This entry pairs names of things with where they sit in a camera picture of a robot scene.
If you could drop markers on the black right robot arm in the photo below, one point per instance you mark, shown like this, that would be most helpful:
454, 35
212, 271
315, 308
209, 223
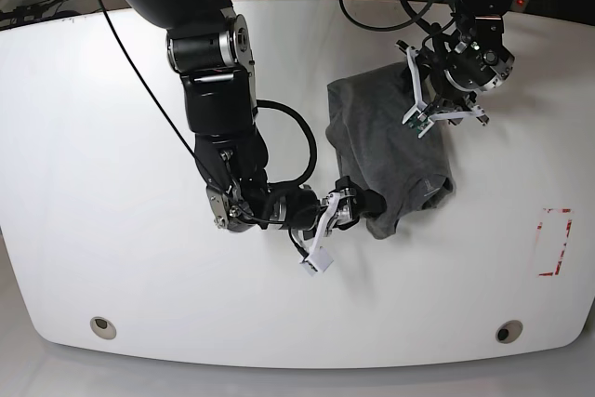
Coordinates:
208, 47

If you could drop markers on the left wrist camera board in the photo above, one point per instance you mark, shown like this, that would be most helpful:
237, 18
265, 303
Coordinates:
418, 121

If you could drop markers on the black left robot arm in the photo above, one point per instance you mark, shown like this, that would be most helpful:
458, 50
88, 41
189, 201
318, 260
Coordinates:
472, 21

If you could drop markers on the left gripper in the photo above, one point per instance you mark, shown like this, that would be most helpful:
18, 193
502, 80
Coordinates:
446, 83

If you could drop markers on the right table grommet hole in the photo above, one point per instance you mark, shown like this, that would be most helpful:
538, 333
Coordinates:
509, 332

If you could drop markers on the grey T-shirt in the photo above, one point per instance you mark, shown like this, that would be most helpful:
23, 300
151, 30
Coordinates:
379, 152

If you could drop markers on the red tape rectangle marking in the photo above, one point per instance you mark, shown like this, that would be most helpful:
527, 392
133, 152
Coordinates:
551, 241

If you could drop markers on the table grommet hole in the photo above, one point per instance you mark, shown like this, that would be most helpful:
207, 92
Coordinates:
103, 328
509, 332

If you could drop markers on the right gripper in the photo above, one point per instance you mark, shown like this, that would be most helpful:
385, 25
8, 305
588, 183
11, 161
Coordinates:
310, 219

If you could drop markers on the left table grommet hole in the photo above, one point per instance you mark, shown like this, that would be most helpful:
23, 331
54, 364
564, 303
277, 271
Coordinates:
103, 328

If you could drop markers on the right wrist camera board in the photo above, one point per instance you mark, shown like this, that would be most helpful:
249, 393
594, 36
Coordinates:
318, 261

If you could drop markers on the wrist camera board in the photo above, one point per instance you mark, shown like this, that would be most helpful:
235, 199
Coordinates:
418, 121
318, 261

